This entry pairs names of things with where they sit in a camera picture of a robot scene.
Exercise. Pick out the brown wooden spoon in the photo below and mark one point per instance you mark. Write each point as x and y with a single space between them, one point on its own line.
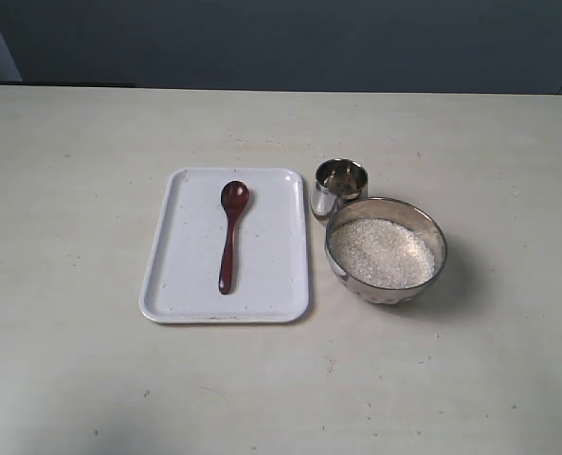
234 199

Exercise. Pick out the small steel cup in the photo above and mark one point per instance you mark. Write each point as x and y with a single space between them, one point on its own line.
338 182

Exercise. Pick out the white rice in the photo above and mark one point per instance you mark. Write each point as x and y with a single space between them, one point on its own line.
382 254

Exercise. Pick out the large steel bowl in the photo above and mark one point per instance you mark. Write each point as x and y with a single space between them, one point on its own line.
398 212

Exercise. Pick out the white rectangular plastic tray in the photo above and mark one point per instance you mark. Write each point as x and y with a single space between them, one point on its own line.
271 278

